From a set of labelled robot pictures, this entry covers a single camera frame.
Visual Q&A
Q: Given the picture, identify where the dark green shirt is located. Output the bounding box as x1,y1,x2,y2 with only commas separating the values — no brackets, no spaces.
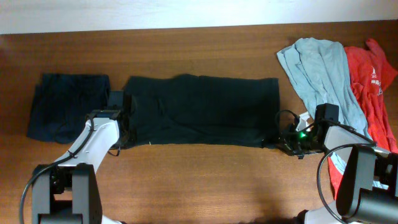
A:
124,74,280,148

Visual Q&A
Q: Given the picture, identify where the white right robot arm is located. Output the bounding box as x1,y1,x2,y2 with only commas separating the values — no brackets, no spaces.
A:
278,120,397,224

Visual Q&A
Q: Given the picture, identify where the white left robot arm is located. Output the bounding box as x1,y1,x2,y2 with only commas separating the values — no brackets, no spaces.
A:
26,110,127,224

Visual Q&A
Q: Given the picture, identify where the folded navy blue shirt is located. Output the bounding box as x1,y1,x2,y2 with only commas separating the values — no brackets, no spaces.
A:
27,73,111,144

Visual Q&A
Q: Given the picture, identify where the light blue shirt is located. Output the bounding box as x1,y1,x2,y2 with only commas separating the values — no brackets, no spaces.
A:
276,37,389,189

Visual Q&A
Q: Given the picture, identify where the red shirt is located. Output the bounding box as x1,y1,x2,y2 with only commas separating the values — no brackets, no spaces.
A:
328,38,398,200

